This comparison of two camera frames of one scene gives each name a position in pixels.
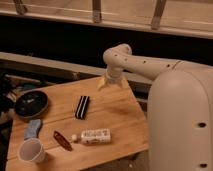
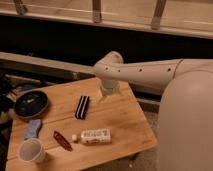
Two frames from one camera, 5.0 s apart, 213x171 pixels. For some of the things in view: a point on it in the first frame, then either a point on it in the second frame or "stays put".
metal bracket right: (158, 8) stays put
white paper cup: (31, 150) stays put
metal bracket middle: (96, 10) stays put
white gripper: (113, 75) → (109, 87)
